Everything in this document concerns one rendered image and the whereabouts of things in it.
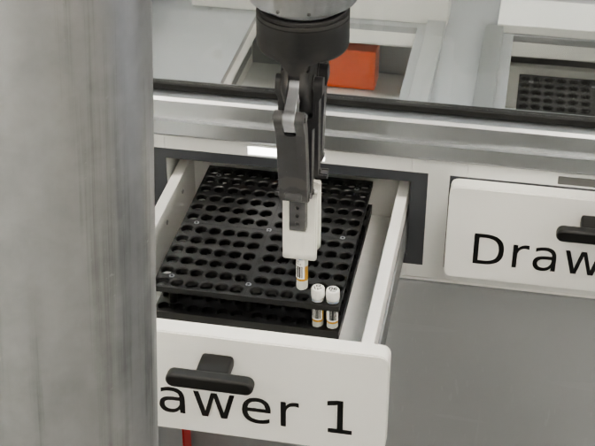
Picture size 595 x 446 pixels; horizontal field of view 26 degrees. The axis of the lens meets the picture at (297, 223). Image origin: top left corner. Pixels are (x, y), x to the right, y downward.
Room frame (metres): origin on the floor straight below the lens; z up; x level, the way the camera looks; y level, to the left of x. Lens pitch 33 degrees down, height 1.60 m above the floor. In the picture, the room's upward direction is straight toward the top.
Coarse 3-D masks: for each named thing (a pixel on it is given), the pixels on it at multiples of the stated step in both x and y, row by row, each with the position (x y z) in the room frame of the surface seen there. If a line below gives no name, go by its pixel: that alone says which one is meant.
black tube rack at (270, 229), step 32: (224, 192) 1.13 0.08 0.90; (256, 192) 1.13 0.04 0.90; (352, 192) 1.13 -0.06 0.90; (192, 224) 1.07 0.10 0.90; (224, 224) 1.07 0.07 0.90; (256, 224) 1.07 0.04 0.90; (352, 224) 1.08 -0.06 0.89; (192, 256) 1.01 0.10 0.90; (224, 256) 1.01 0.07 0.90; (256, 256) 1.01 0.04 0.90; (320, 256) 1.01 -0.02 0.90; (352, 256) 1.01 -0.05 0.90; (192, 320) 0.96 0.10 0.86; (224, 320) 0.95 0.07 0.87; (256, 320) 0.95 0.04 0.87; (288, 320) 0.96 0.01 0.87
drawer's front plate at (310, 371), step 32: (160, 320) 0.88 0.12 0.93; (160, 352) 0.86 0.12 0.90; (192, 352) 0.86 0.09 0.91; (224, 352) 0.85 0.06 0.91; (256, 352) 0.85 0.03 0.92; (288, 352) 0.84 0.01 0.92; (320, 352) 0.84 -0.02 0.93; (352, 352) 0.83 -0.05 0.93; (384, 352) 0.83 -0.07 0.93; (160, 384) 0.86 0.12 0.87; (256, 384) 0.85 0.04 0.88; (288, 384) 0.84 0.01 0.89; (320, 384) 0.84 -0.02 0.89; (352, 384) 0.83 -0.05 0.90; (384, 384) 0.83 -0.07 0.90; (160, 416) 0.86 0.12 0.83; (192, 416) 0.86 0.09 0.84; (256, 416) 0.85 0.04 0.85; (288, 416) 0.84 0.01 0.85; (320, 416) 0.84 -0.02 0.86; (352, 416) 0.83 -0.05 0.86; (384, 416) 0.83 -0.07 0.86
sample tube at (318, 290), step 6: (312, 288) 0.94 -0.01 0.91; (318, 288) 0.94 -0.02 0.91; (324, 288) 0.94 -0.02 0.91; (312, 294) 0.94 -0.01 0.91; (318, 294) 0.94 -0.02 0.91; (324, 294) 0.94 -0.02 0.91; (312, 300) 0.94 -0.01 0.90; (318, 300) 0.94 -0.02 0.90; (312, 312) 0.94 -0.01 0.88; (318, 312) 0.94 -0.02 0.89; (312, 318) 0.95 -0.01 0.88; (318, 318) 0.94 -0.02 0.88; (318, 324) 0.94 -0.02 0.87
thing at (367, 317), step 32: (192, 160) 1.21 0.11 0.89; (192, 192) 1.21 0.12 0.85; (384, 192) 1.18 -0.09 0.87; (160, 224) 1.09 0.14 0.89; (384, 224) 1.17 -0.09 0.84; (160, 256) 1.08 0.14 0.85; (384, 256) 1.02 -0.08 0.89; (352, 288) 1.05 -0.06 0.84; (384, 288) 0.97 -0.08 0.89; (352, 320) 0.99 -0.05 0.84; (384, 320) 0.95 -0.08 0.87
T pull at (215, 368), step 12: (204, 360) 0.84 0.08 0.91; (216, 360) 0.84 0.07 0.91; (228, 360) 0.84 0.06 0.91; (168, 372) 0.83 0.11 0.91; (180, 372) 0.83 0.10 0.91; (192, 372) 0.83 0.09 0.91; (204, 372) 0.83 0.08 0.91; (216, 372) 0.83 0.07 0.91; (228, 372) 0.83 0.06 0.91; (168, 384) 0.82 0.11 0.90; (180, 384) 0.82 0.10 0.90; (192, 384) 0.82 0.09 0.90; (204, 384) 0.82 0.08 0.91; (216, 384) 0.82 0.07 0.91; (228, 384) 0.81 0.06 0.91; (240, 384) 0.81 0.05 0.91; (252, 384) 0.82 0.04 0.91
